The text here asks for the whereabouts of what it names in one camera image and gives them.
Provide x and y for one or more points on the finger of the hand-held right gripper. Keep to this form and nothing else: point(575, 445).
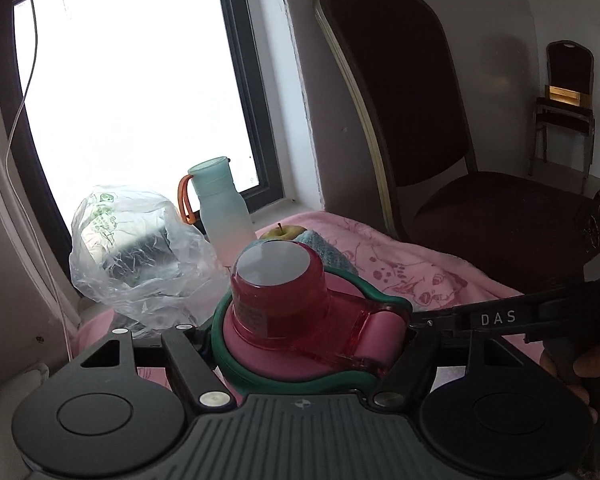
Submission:
point(435, 321)

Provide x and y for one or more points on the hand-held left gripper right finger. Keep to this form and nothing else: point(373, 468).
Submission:
point(410, 360)

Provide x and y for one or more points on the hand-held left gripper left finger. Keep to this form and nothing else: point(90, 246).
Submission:
point(180, 355)

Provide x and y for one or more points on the pink water bottle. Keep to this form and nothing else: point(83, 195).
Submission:
point(280, 305)

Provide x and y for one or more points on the person's right hand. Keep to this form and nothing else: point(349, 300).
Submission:
point(595, 362)

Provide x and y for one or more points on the pink printed blanket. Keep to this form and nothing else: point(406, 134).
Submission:
point(430, 270)

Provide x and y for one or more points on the crumpled clear plastic bag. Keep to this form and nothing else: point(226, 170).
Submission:
point(140, 265)

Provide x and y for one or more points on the teal towel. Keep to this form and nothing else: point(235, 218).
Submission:
point(330, 255)

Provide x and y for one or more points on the yellow-red apple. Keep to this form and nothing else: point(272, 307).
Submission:
point(285, 232)

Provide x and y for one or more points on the beige flat pillow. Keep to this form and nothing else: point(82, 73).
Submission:
point(10, 390)

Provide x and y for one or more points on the stacked banquet chairs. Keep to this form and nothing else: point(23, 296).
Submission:
point(565, 105)

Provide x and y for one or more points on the maroon banquet chair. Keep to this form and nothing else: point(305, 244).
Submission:
point(405, 110)

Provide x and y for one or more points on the dark-framed window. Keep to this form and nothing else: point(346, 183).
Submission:
point(130, 70)

